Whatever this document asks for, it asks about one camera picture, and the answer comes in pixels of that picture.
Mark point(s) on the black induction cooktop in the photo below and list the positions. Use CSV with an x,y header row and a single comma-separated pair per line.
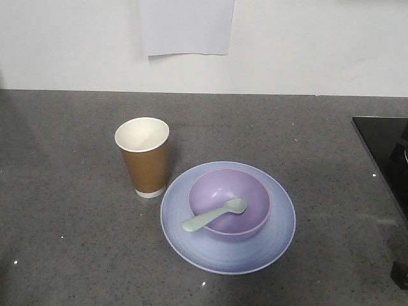
x,y
385,139

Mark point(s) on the purple plastic bowl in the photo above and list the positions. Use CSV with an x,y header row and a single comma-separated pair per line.
x,y
212,189

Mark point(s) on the brown paper cup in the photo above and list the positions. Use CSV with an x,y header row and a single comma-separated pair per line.
x,y
143,143

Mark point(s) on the white paper sheet on wall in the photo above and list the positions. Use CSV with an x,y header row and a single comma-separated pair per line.
x,y
186,27

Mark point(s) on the light blue plastic plate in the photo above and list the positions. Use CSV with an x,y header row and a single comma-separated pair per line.
x,y
209,253

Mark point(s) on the mint green plastic spoon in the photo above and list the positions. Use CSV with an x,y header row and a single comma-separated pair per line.
x,y
234,206

